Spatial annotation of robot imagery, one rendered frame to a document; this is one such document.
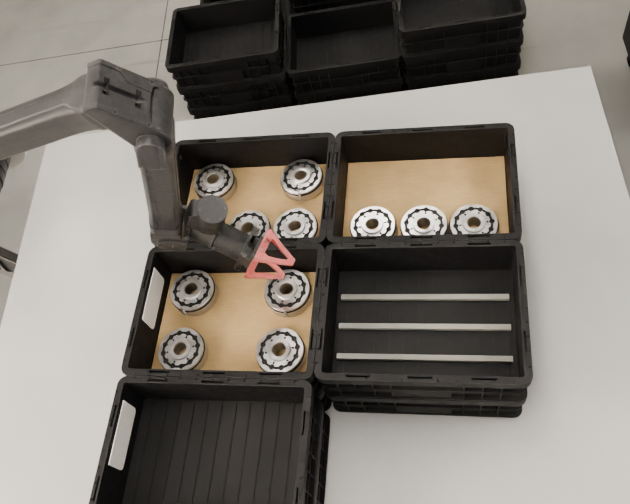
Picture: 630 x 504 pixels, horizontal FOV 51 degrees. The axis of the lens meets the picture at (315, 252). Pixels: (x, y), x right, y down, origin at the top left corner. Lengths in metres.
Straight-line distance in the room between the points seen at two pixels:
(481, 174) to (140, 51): 2.26
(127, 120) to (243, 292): 0.69
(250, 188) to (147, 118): 0.76
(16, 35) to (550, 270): 3.12
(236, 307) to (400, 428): 0.44
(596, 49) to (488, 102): 1.22
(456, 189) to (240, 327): 0.58
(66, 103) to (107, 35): 2.74
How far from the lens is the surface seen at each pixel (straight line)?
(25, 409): 1.78
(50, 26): 3.91
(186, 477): 1.40
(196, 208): 1.22
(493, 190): 1.56
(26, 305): 1.91
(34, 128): 0.98
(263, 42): 2.50
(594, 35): 3.11
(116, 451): 1.39
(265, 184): 1.64
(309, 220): 1.52
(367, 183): 1.58
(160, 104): 0.94
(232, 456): 1.38
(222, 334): 1.47
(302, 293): 1.43
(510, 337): 1.39
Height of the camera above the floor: 2.11
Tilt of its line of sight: 58 degrees down
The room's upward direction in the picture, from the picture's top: 21 degrees counter-clockwise
